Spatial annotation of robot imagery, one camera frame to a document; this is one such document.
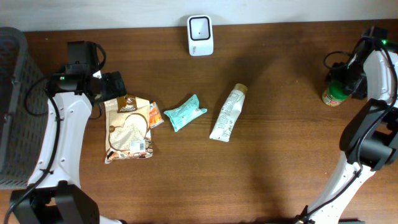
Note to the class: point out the white tube gold cap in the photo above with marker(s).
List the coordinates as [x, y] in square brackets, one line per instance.
[229, 113]

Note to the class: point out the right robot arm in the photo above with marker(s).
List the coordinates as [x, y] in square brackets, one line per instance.
[369, 141]

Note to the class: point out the teal wipes packet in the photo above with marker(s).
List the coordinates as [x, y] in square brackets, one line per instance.
[184, 114]

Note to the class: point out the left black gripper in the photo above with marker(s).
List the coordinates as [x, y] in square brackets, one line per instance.
[114, 84]

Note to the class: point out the orange tissue packet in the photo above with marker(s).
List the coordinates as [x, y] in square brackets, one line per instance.
[155, 117]

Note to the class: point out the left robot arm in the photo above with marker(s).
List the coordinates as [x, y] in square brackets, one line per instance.
[53, 192]

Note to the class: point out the green lid jar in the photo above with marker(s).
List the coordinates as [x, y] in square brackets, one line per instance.
[334, 94]

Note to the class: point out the white barcode scanner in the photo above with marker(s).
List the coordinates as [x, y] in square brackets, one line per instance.
[200, 35]

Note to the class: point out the glutinous rice bag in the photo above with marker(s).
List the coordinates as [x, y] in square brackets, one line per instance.
[127, 129]

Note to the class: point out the grey plastic mesh basket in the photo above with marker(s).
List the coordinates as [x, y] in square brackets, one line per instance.
[21, 133]

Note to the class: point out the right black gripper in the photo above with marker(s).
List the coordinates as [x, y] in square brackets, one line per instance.
[338, 74]

